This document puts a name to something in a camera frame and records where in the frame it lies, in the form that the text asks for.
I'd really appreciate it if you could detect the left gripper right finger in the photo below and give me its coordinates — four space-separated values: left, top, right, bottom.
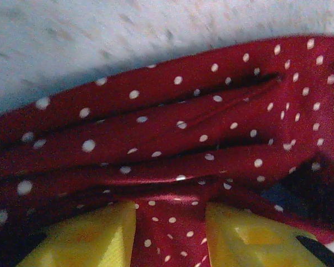
205 201 334 267

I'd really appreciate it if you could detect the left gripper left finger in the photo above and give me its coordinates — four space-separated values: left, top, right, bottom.
16 200 137 267

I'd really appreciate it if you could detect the red polka dot skirt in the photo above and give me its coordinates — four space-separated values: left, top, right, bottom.
0 34 334 267

